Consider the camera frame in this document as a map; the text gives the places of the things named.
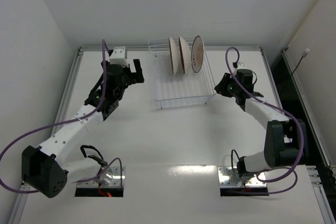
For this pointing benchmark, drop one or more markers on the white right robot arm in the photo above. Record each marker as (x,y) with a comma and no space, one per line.
(286,141)

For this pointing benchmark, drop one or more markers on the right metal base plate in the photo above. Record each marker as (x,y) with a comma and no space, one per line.
(228,179)

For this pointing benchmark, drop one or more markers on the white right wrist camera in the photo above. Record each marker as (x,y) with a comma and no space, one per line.
(239,65)

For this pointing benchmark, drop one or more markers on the white wire dish rack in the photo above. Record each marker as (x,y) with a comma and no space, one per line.
(180,90)

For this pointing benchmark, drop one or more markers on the metal base plate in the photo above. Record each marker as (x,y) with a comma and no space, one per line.
(113,178)
(228,179)

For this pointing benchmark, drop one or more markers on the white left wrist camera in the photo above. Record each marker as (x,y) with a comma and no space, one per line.
(118,56)

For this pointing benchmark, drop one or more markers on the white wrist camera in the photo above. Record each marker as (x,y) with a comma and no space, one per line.
(118,56)
(239,65)

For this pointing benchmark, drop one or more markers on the brown rim flower pattern plate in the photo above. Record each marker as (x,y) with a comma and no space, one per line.
(185,55)

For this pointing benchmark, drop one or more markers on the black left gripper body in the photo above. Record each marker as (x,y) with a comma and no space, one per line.
(134,74)

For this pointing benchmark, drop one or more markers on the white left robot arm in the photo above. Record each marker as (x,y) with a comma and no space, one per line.
(45,167)

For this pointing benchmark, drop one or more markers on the white plate with orange sunburst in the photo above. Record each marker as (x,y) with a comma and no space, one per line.
(197,54)

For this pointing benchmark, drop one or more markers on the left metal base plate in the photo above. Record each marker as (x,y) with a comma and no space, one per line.
(113,178)

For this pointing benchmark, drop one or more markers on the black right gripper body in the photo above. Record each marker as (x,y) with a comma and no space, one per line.
(221,87)

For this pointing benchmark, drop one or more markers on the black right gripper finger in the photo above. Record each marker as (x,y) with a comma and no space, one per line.
(221,89)
(226,80)

